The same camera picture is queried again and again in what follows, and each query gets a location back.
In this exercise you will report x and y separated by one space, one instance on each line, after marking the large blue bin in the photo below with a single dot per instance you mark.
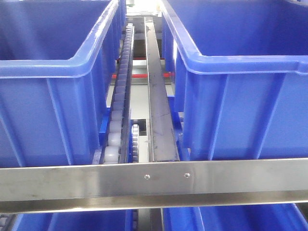
57 58
241 76

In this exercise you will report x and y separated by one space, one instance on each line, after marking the steel divider rail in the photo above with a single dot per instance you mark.
163 143

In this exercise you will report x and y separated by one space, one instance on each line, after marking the large blue bin left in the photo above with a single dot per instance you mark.
57 58

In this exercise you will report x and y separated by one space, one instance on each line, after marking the large blue bin right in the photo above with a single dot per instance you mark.
241 76

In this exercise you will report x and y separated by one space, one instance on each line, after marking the lower blue bin left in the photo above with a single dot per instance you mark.
117 220

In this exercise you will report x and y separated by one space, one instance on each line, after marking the lower blue bin right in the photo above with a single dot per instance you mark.
276 217

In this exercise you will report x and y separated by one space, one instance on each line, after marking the steel front rail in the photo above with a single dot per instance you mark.
153 185

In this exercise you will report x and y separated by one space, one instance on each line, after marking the white roller track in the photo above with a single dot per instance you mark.
116 147

